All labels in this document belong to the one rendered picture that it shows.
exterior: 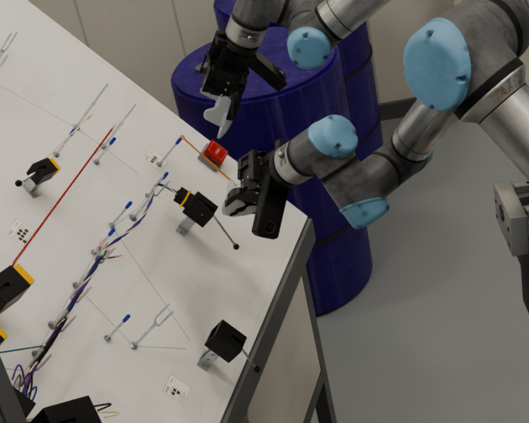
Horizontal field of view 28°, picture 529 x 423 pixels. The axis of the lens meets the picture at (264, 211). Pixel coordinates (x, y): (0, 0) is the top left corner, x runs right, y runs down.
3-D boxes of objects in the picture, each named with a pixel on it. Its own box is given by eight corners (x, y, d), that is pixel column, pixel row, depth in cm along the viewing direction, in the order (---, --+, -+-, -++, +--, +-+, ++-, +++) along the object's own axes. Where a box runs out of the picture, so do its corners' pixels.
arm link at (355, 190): (412, 193, 181) (377, 140, 180) (371, 226, 175) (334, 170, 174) (386, 206, 188) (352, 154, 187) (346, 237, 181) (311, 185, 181)
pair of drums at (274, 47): (379, 141, 461) (352, -54, 414) (426, 300, 361) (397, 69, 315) (219, 170, 465) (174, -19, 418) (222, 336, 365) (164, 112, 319)
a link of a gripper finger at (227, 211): (224, 191, 204) (251, 174, 197) (224, 219, 202) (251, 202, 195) (211, 187, 203) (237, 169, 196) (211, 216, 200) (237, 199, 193)
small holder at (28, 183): (-2, 190, 205) (13, 168, 201) (30, 175, 212) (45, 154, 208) (13, 207, 204) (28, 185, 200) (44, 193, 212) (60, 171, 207)
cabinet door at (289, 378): (323, 370, 280) (300, 250, 259) (269, 534, 237) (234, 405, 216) (314, 370, 281) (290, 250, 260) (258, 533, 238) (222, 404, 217)
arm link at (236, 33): (265, 14, 206) (270, 37, 200) (257, 34, 209) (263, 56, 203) (228, 6, 204) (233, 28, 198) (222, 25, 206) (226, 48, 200)
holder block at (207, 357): (238, 394, 209) (265, 370, 203) (189, 359, 207) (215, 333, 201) (244, 378, 213) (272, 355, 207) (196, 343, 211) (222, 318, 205)
